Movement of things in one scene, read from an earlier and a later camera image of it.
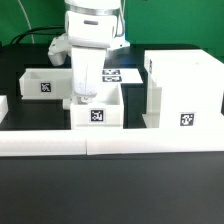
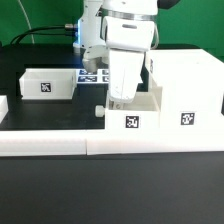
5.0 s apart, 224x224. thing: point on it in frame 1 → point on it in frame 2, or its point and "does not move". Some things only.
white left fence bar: (4, 107) does not move
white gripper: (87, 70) → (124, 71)
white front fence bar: (83, 142) does not move
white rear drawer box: (46, 83) does not move
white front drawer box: (103, 112) → (140, 113)
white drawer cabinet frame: (184, 89) does not move
